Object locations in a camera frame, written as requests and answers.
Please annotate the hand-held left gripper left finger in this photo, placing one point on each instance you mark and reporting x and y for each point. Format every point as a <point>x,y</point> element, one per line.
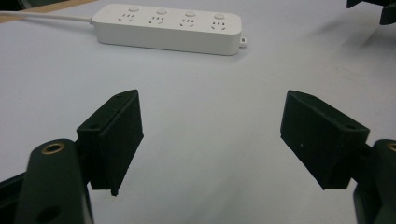
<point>115,146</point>

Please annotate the white power strip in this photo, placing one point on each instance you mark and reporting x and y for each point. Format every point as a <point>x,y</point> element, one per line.
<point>168,29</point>

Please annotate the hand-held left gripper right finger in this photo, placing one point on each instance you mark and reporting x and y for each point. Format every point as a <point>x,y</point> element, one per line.
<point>317,140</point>

